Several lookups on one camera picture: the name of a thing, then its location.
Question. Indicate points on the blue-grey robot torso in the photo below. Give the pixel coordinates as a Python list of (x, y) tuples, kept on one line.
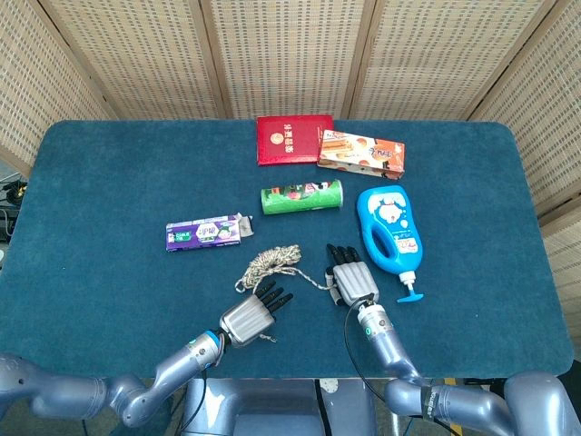
[(254, 409)]

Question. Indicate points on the green chips can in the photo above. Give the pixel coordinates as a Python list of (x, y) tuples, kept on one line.
[(299, 197)]

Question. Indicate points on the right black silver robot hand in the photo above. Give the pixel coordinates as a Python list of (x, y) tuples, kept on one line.
[(356, 284)]

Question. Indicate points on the orange biscuit box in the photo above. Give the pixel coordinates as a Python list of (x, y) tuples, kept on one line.
[(358, 156)]

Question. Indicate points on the woven bamboo screen panel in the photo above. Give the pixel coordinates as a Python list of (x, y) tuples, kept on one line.
[(567, 263), (445, 54), (544, 113), (136, 54), (27, 91), (290, 54)]

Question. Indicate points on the blue felt table cover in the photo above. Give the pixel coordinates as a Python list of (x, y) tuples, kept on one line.
[(136, 181)]

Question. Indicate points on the purple toothpaste box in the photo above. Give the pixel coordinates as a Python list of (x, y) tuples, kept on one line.
[(199, 234)]

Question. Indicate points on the red booklet with gold emblem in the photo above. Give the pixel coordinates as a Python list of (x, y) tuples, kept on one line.
[(286, 141)]

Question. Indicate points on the blue cartoon pump bottle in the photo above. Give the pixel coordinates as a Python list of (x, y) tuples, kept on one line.
[(399, 236)]

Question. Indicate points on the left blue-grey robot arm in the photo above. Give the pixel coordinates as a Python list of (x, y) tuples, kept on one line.
[(177, 365)]

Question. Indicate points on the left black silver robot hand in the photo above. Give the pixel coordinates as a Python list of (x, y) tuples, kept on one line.
[(247, 320)]

